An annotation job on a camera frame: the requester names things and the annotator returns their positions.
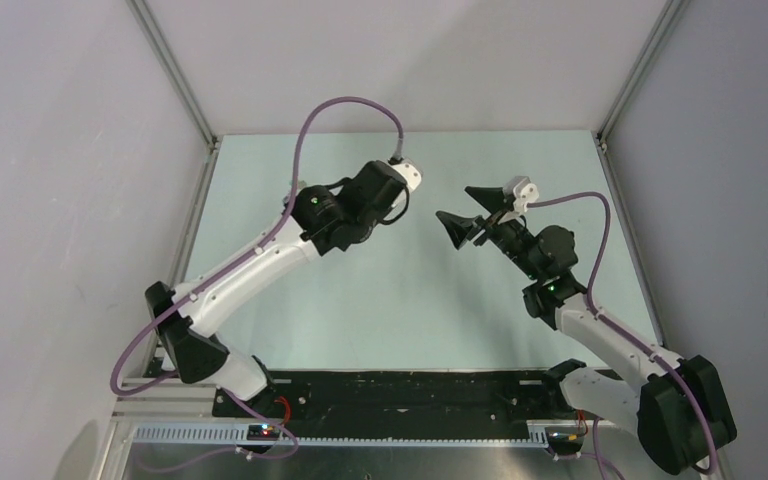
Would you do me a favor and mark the left aluminium frame post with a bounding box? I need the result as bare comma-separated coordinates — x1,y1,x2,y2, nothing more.
125,0,220,150

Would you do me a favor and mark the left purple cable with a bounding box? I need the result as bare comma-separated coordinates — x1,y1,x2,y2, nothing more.
109,96,405,397

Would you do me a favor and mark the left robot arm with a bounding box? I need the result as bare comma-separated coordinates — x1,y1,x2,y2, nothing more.
145,160,422,417

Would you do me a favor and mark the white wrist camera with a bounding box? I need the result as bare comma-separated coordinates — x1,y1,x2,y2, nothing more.
498,176,540,224
391,157,423,194

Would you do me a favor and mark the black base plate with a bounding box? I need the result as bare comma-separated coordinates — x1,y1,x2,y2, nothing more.
211,369,617,442

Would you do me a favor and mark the right aluminium frame post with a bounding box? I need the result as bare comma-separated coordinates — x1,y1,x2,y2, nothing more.
594,0,690,144

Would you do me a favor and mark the grey slotted cable duct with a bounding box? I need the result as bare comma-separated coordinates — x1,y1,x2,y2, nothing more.
132,423,549,448

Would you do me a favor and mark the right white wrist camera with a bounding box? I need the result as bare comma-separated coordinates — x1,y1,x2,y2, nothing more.
498,176,540,224

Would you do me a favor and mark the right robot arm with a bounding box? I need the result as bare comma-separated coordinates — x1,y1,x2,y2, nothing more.
435,182,737,476

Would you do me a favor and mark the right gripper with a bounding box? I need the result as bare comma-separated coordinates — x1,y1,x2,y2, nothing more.
436,187,543,281

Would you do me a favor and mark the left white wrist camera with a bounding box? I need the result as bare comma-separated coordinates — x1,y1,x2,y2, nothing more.
391,157,423,194

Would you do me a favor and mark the aluminium frame post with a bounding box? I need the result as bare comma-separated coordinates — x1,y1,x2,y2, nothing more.
594,0,690,144
125,0,220,150

